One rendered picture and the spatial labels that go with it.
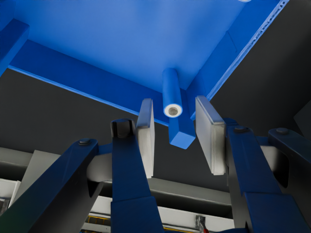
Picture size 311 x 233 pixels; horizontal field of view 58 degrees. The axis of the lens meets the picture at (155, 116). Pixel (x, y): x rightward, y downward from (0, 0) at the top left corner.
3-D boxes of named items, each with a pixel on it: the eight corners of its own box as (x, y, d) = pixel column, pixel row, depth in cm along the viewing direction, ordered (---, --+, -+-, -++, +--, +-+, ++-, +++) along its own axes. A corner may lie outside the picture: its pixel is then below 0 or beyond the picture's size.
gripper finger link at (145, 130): (152, 179, 15) (139, 179, 15) (154, 135, 22) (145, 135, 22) (149, 126, 14) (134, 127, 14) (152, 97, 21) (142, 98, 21)
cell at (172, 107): (172, 83, 32) (177, 121, 27) (158, 77, 32) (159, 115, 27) (180, 71, 31) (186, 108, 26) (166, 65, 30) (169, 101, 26)
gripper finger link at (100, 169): (136, 182, 13) (74, 186, 13) (142, 144, 18) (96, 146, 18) (134, 154, 13) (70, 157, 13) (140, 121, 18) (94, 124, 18)
